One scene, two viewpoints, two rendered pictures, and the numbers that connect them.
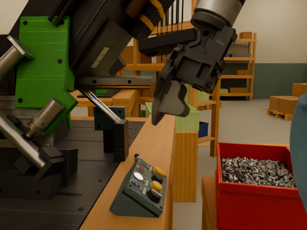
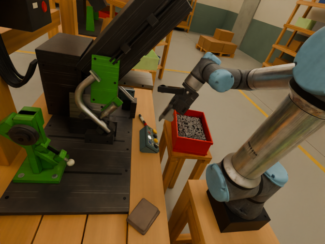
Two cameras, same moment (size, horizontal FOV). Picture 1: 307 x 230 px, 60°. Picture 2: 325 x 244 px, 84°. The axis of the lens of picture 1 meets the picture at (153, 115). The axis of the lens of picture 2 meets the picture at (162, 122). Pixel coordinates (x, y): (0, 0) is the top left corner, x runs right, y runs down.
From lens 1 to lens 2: 0.48 m
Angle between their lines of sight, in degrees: 32
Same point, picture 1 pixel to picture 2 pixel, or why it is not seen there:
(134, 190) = (150, 145)
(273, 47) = not seen: outside the picture
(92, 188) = (126, 137)
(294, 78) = (218, 20)
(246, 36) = not seen: outside the picture
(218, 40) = (191, 98)
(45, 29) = (107, 64)
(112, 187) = (135, 136)
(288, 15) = not seen: outside the picture
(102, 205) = (135, 147)
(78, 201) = (125, 145)
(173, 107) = (169, 118)
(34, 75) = (101, 88)
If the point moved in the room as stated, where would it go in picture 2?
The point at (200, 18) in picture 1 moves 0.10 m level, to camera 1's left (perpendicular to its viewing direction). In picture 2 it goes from (187, 88) to (164, 86)
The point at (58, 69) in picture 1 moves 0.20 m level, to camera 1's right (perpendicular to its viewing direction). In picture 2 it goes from (113, 86) to (156, 90)
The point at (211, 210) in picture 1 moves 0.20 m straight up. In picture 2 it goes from (169, 140) to (177, 114)
